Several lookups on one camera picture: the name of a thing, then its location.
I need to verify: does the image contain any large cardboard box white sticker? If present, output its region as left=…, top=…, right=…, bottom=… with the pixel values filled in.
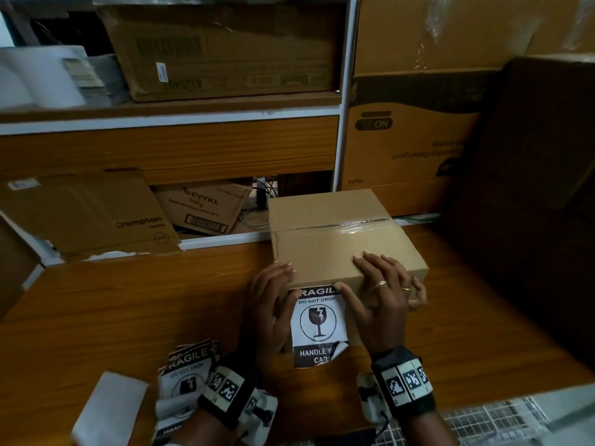
left=95, top=2, right=350, bottom=103

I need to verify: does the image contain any plastic wrapped cardboard box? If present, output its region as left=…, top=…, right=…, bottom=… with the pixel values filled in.
left=353, top=0, right=595, bottom=78

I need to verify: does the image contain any stack of fragile stickers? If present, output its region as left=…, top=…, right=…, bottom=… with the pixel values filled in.
left=156, top=338, right=225, bottom=444

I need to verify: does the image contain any wire mesh rack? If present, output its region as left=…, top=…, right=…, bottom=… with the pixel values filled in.
left=439, top=396, right=561, bottom=446

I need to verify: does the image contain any person's right forearm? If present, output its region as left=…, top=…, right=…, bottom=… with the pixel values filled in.
left=408, top=407, right=459, bottom=446

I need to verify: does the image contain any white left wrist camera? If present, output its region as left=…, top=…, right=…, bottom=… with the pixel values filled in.
left=156, top=388, right=279, bottom=446

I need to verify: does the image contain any barcode printed cardboard box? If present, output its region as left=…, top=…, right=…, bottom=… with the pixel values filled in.
left=153, top=180, right=253, bottom=237

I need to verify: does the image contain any person's left forearm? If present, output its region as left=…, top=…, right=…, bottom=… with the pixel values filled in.
left=176, top=408, right=236, bottom=446

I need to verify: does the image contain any person's right hand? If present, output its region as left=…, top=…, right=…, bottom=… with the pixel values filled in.
left=333, top=251, right=428, bottom=354

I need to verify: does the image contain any large cardboard box dark band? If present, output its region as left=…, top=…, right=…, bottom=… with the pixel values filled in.
left=342, top=71, right=498, bottom=217

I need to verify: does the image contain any fragile sticker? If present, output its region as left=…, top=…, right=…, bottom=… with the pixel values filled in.
left=289, top=285, right=350, bottom=369

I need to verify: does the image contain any flattened printed cardboard carton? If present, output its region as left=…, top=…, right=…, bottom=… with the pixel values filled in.
left=0, top=169, right=183, bottom=263

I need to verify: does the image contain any right wrist tracker band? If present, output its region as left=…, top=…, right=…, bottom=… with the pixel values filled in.
left=370, top=346, right=438, bottom=419

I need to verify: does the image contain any stack of grey cards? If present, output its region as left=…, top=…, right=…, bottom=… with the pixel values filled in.
left=60, top=54, right=132, bottom=107

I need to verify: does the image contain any wooden shelf unit white frame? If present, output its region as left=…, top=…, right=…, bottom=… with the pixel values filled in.
left=0, top=0, right=359, bottom=270

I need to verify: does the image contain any person's left hand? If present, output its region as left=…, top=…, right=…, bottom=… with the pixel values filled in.
left=239, top=260, right=303, bottom=373

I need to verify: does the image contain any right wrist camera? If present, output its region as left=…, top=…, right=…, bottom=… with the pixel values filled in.
left=356, top=372, right=394, bottom=426

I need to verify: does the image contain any small taped cardboard box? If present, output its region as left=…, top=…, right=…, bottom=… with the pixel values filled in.
left=268, top=188, right=430, bottom=351

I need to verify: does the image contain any tangle of cables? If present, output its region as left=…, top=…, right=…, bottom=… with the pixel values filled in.
left=239, top=173, right=281, bottom=229

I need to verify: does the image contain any wrist tracker band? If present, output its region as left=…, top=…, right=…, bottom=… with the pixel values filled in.
left=370, top=346, right=438, bottom=419
left=197, top=364, right=260, bottom=431

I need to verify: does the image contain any white backing paper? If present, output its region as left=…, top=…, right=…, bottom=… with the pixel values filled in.
left=69, top=371, right=149, bottom=446

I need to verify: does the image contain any left wrist tracker band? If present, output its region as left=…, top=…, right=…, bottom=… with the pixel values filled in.
left=197, top=364, right=260, bottom=431

